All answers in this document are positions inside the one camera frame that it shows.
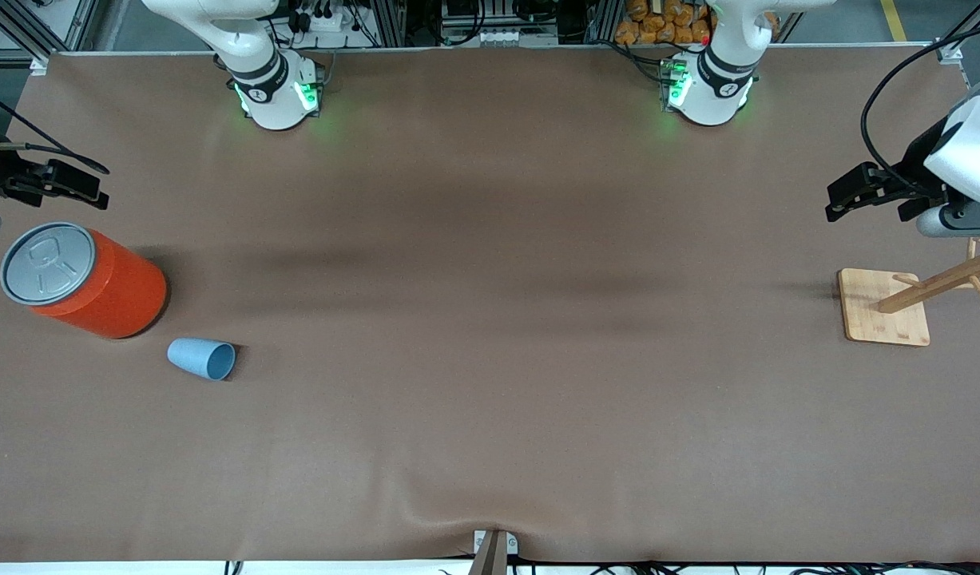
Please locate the bag of orange snacks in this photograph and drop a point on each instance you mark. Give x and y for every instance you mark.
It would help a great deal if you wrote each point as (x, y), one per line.
(649, 28)

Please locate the wooden mug tree stand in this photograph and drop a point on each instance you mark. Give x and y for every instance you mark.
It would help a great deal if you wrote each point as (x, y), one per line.
(881, 319)

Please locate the white power strip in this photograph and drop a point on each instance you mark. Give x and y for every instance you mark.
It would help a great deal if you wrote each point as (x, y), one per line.
(322, 22)

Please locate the orange can with silver lid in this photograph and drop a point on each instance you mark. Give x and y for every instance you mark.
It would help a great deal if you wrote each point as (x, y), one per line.
(114, 287)

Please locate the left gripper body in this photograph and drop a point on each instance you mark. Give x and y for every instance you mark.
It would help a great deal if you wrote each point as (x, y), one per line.
(918, 165)

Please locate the light blue plastic cup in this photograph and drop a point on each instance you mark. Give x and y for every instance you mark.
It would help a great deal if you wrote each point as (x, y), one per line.
(198, 357)

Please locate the grey cylinder on left gripper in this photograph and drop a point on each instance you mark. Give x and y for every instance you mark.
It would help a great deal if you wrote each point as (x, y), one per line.
(949, 222)

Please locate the metal table corner bracket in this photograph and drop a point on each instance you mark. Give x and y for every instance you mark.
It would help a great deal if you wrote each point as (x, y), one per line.
(953, 51)
(40, 65)

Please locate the brown table mat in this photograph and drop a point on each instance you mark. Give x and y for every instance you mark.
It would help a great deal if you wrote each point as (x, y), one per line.
(490, 399)

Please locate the white terminal block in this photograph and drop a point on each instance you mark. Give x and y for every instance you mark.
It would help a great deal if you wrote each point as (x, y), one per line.
(513, 37)

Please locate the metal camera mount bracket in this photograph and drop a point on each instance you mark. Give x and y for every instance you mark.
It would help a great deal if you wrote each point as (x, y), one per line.
(493, 555)

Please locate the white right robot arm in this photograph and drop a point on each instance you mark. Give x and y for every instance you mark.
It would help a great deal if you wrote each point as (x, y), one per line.
(274, 88)

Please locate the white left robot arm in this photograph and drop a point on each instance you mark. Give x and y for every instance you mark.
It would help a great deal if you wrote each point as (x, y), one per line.
(709, 88)

